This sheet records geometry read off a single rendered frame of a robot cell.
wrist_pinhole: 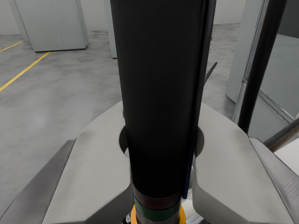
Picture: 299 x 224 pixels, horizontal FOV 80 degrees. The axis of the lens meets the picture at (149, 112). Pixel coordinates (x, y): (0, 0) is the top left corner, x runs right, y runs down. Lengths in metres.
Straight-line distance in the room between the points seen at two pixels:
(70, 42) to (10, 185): 5.88
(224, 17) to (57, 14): 10.18
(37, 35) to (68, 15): 1.31
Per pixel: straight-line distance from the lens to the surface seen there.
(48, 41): 7.72
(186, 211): 0.20
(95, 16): 12.39
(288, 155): 0.55
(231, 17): 14.33
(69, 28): 7.43
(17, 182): 2.39
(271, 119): 1.32
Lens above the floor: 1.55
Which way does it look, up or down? 32 degrees down
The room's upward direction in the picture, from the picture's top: 2 degrees counter-clockwise
